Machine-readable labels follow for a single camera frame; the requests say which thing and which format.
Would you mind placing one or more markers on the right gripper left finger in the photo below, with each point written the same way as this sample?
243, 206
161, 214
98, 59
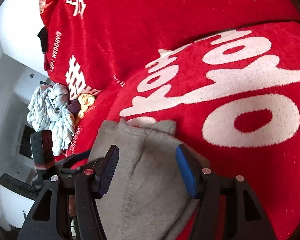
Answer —
49, 217

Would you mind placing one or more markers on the white patterned cloth pile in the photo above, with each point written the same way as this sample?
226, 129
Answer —
48, 110

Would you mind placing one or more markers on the black object beside quilt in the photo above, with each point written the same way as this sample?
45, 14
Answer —
43, 39

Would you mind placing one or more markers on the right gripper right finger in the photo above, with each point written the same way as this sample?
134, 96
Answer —
245, 217

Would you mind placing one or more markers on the dark purple cloth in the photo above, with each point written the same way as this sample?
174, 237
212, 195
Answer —
74, 107

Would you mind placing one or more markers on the yellow orange cloth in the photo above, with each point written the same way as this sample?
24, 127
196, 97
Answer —
85, 100

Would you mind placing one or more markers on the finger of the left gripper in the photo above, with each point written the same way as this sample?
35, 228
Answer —
76, 156

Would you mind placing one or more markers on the grey knit sweater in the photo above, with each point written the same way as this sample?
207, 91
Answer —
147, 198

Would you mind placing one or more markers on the red wedding quilt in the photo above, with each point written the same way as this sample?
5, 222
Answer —
94, 42

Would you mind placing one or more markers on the red wedding bed blanket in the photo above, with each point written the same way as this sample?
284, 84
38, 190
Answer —
234, 97

